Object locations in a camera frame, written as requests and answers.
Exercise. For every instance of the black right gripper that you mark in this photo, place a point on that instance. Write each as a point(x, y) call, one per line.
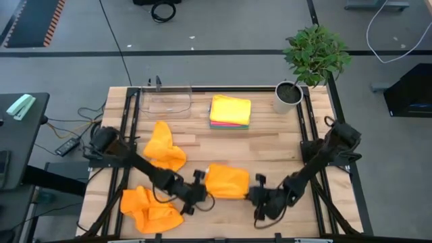
point(270, 200)

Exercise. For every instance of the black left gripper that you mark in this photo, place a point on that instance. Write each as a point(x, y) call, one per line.
point(194, 194)

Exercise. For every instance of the golden orange microfiber towel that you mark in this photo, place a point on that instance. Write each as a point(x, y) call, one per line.
point(163, 148)

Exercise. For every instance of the green microfiber towel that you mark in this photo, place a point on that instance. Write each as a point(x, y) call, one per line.
point(229, 128)

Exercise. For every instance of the pink microfiber towel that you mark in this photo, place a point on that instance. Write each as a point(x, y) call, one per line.
point(222, 123)

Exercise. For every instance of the yellow microfiber towel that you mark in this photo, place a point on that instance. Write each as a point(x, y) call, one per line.
point(231, 109)

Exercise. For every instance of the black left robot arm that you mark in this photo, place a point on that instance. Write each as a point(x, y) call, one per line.
point(145, 165)

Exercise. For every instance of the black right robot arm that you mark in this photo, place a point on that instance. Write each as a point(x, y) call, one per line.
point(317, 158)

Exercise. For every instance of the white plant pot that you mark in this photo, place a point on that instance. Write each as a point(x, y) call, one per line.
point(281, 106)

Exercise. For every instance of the clear plastic bin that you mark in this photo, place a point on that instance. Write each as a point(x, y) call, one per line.
point(165, 101)

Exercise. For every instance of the black power adapter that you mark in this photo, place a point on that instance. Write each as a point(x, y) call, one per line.
point(67, 146)

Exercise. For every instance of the green leafy plant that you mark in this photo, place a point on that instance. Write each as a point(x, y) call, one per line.
point(315, 54)

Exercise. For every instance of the black side desk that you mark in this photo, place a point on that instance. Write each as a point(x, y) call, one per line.
point(20, 141)

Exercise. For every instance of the black cabinet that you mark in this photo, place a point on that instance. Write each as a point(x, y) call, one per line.
point(411, 87)

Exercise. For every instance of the black equipment base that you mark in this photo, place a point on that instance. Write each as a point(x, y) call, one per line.
point(157, 1)

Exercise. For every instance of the mint green stapler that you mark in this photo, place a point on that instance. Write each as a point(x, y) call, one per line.
point(20, 106)

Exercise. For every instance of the grey desk foot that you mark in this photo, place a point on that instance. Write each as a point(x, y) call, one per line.
point(371, 5)

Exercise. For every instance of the black orange-edged floor mat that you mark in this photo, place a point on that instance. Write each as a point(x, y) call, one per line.
point(30, 20)

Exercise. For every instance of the black aluminium table frame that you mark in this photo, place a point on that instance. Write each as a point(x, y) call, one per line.
point(256, 89)

